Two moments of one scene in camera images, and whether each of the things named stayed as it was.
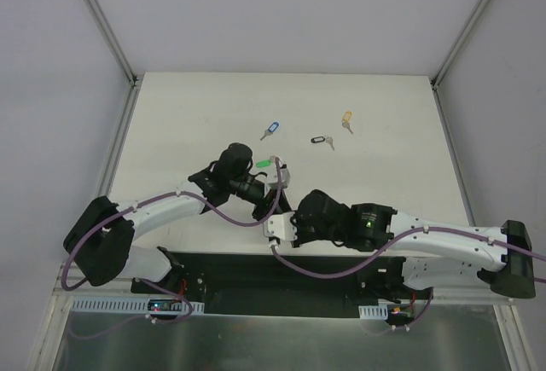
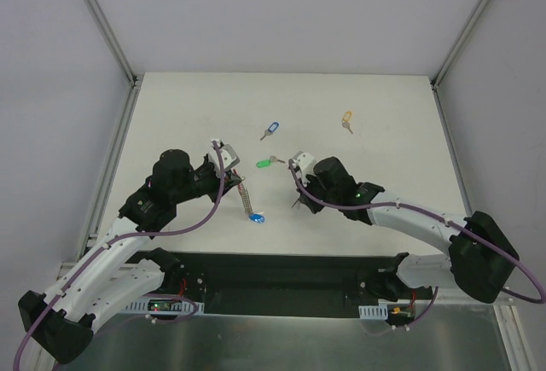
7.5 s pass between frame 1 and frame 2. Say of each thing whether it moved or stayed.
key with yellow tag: stayed
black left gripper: moved
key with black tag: moved
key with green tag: stayed
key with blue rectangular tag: stayed
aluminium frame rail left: stayed
